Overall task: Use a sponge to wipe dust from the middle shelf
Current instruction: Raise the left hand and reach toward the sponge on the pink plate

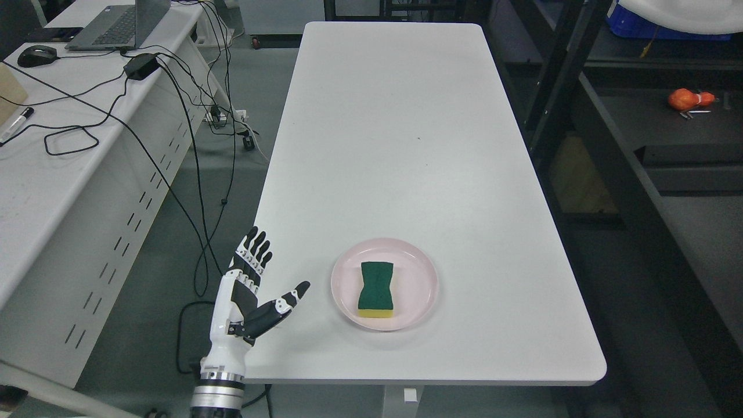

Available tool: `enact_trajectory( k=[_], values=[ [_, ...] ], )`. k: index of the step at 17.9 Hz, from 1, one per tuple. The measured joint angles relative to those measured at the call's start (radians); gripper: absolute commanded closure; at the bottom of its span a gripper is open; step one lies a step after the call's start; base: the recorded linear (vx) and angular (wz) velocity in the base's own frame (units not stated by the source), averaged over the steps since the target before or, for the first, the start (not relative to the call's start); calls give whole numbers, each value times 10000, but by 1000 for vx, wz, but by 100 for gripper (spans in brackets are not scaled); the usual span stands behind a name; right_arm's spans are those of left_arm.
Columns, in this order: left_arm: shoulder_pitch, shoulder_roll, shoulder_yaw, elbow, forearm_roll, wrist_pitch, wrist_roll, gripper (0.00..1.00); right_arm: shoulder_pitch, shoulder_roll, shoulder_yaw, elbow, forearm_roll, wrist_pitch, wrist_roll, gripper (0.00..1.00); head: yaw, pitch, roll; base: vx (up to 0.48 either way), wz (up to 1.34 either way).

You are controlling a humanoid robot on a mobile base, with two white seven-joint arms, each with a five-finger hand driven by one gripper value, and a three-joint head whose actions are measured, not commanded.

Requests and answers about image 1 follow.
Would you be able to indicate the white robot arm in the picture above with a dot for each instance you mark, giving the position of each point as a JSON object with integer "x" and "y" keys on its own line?
{"x": 218, "y": 394}

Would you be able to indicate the orange toy object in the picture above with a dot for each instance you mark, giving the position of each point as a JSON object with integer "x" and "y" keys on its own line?
{"x": 683, "y": 99}

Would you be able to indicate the black marker pen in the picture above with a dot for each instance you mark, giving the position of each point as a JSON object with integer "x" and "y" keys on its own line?
{"x": 16, "y": 125}

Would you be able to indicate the green yellow sponge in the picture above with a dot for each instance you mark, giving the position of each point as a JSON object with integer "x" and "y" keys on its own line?
{"x": 375, "y": 300}

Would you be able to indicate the white power strip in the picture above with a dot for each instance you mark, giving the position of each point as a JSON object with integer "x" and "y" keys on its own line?
{"x": 240, "y": 116}

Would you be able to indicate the white side desk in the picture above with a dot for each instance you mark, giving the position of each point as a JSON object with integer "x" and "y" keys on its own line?
{"x": 82, "y": 185}

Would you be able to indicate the grey laptop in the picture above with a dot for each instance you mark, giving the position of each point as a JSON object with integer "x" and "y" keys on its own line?
{"x": 120, "y": 26}

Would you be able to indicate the white table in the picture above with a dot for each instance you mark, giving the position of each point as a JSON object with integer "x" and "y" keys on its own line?
{"x": 403, "y": 130}

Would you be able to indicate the black metal shelf rack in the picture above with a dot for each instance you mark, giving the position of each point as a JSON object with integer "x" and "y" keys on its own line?
{"x": 647, "y": 198}

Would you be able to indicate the black computer mouse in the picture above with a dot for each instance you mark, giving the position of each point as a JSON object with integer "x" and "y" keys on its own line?
{"x": 37, "y": 55}

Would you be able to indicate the black power adapter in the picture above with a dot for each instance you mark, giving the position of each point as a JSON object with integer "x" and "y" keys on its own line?
{"x": 141, "y": 66}

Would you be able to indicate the brown cardboard box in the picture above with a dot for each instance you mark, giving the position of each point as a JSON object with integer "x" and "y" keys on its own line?
{"x": 13, "y": 94}

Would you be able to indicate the pink round plate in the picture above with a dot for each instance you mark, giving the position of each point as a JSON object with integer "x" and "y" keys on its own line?
{"x": 414, "y": 286}

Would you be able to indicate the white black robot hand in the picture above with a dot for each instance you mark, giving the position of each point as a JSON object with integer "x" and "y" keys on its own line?
{"x": 238, "y": 319}

